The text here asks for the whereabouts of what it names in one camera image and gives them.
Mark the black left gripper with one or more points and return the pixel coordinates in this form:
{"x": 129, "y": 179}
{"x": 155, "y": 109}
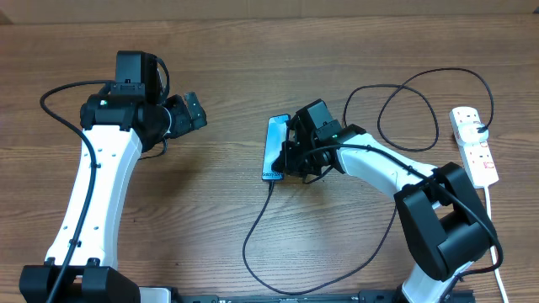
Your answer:
{"x": 184, "y": 121}

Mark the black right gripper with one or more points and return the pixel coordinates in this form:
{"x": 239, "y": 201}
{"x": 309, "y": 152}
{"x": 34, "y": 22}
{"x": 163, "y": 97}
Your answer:
{"x": 290, "y": 167}

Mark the blue Galaxy smartphone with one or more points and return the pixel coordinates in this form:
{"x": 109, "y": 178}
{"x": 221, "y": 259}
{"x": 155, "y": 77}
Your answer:
{"x": 276, "y": 135}

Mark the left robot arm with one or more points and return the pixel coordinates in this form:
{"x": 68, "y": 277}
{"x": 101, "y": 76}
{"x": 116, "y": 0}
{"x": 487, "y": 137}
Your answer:
{"x": 118, "y": 126}

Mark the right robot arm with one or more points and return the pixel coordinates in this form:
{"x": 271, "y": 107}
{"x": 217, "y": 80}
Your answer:
{"x": 444, "y": 222}

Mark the white charger plug adapter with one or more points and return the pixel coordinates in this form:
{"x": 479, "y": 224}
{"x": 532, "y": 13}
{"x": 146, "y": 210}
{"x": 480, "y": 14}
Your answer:
{"x": 470, "y": 133}

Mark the white power strip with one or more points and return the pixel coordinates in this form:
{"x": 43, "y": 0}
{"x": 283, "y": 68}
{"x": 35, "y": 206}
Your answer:
{"x": 477, "y": 159}

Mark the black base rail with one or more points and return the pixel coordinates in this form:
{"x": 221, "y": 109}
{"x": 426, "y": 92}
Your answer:
{"x": 286, "y": 298}

